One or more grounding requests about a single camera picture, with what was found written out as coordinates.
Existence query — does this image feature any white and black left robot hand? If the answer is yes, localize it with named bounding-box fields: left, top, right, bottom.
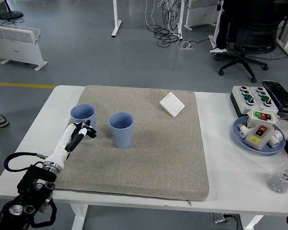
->
left=43, top=119, right=97, bottom=170

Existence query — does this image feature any blue ribbed plastic cup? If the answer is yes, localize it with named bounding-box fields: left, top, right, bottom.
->
left=108, top=112, right=134, bottom=149
left=70, top=103, right=97, bottom=140

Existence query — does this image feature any white push-button control box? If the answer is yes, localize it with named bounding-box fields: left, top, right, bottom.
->
left=229, top=85, right=262, bottom=118
left=251, top=85, right=279, bottom=115

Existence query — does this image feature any white table leg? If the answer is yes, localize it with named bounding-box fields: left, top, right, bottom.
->
left=241, top=214, right=264, bottom=230
left=69, top=205, right=88, bottom=230

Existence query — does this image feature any grey-brown cushion mat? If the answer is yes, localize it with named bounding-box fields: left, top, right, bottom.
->
left=43, top=85, right=210, bottom=202

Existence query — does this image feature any white panel heater, wide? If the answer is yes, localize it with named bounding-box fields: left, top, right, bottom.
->
left=0, top=23, right=48, bottom=71

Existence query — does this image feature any white desk leg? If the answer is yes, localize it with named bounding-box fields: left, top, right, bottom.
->
left=111, top=0, right=122, bottom=37
left=176, top=0, right=185, bottom=40

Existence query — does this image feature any black round stand base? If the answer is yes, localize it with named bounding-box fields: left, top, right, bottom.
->
left=0, top=0, right=24, bottom=20

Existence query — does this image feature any blue round plate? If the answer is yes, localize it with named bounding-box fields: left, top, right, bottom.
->
left=232, top=116, right=286, bottom=156

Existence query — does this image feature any small white pipe fitting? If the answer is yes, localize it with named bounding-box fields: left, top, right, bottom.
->
left=237, top=123, right=252, bottom=139

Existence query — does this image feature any white panel heater, narrow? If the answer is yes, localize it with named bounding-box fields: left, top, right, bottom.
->
left=183, top=0, right=221, bottom=31

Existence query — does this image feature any person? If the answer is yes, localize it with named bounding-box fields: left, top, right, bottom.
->
left=209, top=0, right=288, bottom=54

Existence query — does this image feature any large white pipe fitting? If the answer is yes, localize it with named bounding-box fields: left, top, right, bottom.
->
left=268, top=129, right=284, bottom=148

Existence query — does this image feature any black office chair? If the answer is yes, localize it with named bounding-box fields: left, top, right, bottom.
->
left=215, top=13, right=283, bottom=83

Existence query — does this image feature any clear jar with red lid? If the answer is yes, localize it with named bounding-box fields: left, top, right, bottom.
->
left=266, top=148, right=288, bottom=194

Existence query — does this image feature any black wrapped flat tray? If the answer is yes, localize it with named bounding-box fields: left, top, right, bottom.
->
left=261, top=80, right=288, bottom=113

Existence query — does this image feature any white wall switch plate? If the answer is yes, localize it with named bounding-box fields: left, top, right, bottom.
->
left=159, top=92, right=185, bottom=118

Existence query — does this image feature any black floor cable tangle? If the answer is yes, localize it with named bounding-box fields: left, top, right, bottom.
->
left=147, top=0, right=183, bottom=47

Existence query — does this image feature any white floor cable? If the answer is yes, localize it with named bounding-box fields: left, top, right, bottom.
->
left=144, top=0, right=196, bottom=51

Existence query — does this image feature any white switch with green red buttons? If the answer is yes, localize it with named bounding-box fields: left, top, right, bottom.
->
left=246, top=109, right=278, bottom=129

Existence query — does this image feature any grey switch with red black buttons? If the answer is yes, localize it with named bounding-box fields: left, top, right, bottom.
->
left=244, top=123, right=276, bottom=151

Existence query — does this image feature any white desk frame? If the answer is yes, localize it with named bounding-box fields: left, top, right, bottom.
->
left=276, top=0, right=288, bottom=60

